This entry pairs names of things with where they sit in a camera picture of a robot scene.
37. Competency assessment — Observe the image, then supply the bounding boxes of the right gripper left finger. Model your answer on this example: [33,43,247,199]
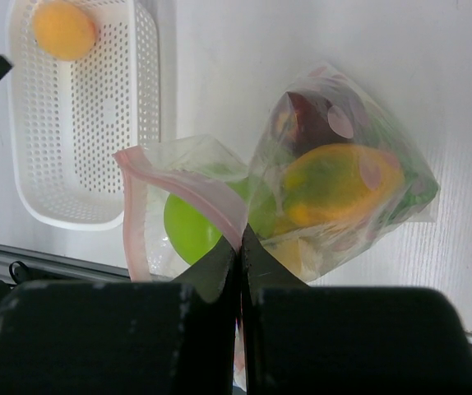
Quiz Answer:
[0,240,238,394]

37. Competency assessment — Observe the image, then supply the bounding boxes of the orange fruit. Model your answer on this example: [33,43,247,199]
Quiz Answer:
[31,1,98,62]

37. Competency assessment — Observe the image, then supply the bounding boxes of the green apple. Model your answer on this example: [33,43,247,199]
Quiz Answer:
[164,176,276,265]

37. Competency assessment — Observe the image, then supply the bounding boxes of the clear zip top bag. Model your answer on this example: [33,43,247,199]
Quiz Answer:
[114,63,440,282]

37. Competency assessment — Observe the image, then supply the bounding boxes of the green lettuce head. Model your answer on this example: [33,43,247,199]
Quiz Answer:
[367,108,440,222]

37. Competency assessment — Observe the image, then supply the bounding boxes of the red apple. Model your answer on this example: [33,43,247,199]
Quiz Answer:
[271,88,369,156]

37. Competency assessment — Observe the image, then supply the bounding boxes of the white perforated plastic basket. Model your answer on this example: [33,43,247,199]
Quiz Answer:
[7,1,160,231]

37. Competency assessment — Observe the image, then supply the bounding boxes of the yellow mango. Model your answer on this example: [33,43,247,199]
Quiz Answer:
[281,143,405,227]

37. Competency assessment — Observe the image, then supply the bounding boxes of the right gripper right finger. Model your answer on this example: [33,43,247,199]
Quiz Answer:
[241,229,472,394]

